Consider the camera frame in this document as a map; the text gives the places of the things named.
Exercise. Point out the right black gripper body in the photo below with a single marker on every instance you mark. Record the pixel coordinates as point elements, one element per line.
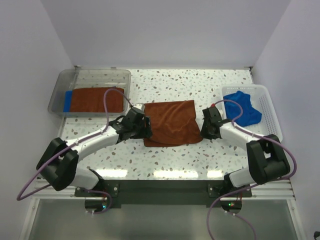
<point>205,132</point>

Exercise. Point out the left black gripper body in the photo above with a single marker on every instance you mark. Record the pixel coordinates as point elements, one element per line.
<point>141,131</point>

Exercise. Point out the brown towel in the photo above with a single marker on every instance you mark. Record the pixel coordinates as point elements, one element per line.
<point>91,100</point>
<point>172,124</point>

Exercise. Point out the blue towel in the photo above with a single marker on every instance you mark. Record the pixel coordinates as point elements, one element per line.
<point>67,101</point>
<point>250,115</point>

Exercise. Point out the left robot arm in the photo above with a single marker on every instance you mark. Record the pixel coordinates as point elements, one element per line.
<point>59,163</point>

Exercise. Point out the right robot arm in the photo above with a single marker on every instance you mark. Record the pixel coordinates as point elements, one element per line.
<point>267,160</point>

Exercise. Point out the white plastic laundry basket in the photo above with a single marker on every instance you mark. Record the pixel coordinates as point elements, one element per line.
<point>261,101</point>

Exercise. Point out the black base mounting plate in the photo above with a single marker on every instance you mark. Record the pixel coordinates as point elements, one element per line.
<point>155,192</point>

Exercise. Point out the clear plastic storage bin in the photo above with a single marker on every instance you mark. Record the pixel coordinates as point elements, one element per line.
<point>83,77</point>

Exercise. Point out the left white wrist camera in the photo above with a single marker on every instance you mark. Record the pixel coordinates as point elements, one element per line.
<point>139,106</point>

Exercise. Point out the aluminium rail frame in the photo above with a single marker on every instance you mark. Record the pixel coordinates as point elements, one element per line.
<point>272,191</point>

